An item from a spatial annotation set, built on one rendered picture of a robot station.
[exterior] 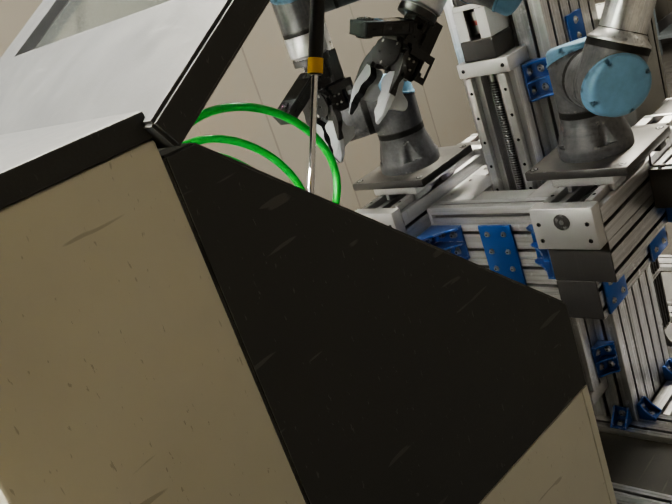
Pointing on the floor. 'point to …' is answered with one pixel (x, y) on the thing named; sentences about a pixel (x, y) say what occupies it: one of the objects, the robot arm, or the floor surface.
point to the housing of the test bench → (118, 335)
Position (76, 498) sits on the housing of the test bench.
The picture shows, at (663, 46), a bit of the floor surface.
